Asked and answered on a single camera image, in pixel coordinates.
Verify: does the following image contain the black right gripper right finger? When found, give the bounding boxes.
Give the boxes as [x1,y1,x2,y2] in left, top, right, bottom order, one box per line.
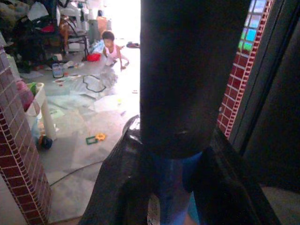
[193,130,282,225]

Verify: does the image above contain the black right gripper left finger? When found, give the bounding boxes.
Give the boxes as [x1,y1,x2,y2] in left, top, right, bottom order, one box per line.
[79,114,153,225]

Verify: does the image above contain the black and blue broom handle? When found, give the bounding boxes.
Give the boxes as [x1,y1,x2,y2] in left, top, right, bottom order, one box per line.
[140,0,252,225]

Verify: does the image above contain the dark blue and orange ball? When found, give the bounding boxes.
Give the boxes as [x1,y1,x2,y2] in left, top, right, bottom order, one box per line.
[38,135,53,150]

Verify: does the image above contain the white plastic stool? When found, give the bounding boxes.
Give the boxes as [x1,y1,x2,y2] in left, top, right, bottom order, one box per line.
[25,82,58,142]

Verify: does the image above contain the clear plastic container blue label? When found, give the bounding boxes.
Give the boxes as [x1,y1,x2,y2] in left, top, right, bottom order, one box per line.
[52,63,65,79]

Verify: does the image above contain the red plastic bowl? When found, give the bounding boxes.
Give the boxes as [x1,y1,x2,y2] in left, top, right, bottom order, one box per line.
[87,53,102,62]

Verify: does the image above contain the pink cloth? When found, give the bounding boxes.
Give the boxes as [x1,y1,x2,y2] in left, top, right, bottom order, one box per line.
[15,79,35,112]

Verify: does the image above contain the small child in pink top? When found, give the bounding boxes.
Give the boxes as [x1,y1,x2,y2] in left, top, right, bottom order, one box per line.
[101,30,130,70]

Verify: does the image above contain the black metal chair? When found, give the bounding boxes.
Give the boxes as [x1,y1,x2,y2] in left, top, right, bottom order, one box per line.
[59,15,90,57]

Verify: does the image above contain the grey bin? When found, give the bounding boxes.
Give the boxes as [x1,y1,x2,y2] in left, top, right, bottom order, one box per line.
[88,19,102,43]

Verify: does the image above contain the brown cardboard box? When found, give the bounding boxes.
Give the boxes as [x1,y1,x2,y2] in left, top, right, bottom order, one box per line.
[96,16,109,36]

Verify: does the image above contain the black stroller with clothes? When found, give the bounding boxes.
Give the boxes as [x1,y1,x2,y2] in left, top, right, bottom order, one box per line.
[11,13,67,72]

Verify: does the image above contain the glass block window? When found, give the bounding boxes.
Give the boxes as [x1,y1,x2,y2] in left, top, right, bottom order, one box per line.
[237,0,268,55]

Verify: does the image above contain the white plastic chair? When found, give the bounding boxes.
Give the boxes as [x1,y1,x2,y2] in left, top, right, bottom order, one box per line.
[58,0,88,20]

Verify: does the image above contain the thin black floor cable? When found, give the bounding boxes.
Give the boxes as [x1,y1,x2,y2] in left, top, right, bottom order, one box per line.
[49,160,104,187]

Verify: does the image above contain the black looped cable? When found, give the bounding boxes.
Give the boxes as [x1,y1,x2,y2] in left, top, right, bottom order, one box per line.
[82,75,107,93]

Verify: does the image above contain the dark door frame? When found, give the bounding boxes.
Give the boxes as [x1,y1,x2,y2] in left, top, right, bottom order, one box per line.
[231,0,300,188]

